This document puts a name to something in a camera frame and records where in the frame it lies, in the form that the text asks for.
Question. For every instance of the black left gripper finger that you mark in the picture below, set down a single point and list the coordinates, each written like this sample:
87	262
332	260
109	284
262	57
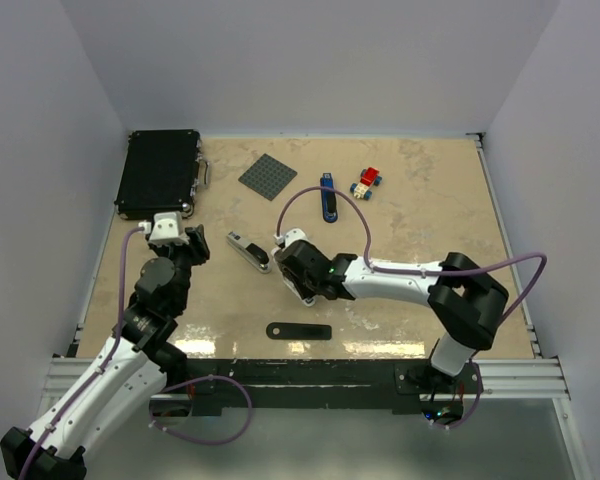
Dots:
188	236
199	244

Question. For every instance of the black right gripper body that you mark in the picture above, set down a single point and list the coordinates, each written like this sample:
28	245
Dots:
305	285

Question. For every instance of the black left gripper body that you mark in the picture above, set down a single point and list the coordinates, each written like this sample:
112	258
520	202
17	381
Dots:
182	256

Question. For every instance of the small white stapler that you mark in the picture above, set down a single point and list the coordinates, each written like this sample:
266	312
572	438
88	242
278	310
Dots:
297	286

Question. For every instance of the black stapler top cover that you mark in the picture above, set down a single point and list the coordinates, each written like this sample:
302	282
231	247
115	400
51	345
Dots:
299	331

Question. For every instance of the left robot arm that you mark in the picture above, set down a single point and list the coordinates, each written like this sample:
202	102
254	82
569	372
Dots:
134	363

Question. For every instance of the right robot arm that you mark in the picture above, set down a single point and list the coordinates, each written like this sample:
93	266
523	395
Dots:
469	307

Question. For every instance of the grey studded building plate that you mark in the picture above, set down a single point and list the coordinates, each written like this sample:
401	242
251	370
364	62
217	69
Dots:
267	176

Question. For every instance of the red white toy car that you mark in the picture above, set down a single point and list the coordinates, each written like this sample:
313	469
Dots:
369	177

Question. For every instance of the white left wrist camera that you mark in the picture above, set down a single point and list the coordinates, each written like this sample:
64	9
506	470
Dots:
165	229

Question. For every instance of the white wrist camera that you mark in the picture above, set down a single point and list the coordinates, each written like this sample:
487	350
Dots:
165	229
283	240

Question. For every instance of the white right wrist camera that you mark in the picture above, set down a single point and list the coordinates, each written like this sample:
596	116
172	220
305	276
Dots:
283	240

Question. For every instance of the black case with metal handle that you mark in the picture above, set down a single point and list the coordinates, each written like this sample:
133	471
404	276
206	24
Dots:
163	171

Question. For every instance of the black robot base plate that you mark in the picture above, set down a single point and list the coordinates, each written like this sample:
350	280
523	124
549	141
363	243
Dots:
403	387

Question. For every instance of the aluminium table edge rail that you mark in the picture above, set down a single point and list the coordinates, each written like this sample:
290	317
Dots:
539	378

